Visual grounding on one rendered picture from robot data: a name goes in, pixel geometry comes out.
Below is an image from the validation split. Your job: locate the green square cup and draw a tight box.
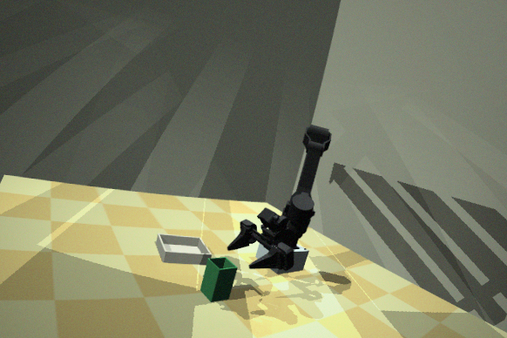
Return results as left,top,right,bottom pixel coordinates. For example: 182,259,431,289
200,257,237,302

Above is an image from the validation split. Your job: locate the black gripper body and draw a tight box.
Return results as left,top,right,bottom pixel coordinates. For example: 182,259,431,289
240,220,294,270

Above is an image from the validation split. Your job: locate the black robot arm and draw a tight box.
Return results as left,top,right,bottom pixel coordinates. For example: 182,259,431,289
257,125,332,249

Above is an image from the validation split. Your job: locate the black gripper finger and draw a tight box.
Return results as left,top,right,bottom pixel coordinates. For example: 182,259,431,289
226,224,249,251
248,246,282,270

